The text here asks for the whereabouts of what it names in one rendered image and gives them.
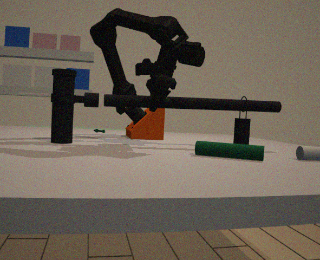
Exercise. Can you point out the grey cylinder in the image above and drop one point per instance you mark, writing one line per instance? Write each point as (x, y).
(308, 153)

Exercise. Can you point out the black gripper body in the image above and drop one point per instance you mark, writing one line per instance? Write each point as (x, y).
(164, 78)

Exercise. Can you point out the green cylinder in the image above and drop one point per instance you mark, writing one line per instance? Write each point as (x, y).
(226, 150)

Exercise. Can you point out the black post with cap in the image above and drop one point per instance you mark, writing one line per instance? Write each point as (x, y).
(62, 113)

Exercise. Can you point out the black metal rail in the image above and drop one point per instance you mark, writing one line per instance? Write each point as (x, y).
(114, 100)

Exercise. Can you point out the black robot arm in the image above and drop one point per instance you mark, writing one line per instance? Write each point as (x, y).
(162, 29)

